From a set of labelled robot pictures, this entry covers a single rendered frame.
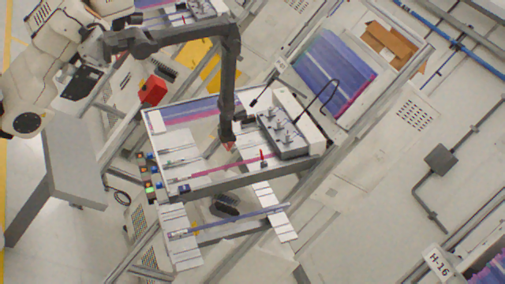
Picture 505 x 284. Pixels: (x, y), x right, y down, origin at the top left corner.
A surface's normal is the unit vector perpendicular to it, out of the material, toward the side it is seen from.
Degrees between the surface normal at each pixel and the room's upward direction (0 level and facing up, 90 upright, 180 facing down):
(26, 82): 82
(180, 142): 44
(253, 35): 90
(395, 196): 90
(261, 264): 90
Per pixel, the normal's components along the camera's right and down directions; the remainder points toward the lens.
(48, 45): 0.48, 0.65
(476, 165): -0.71, -0.37
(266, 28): 0.33, 0.58
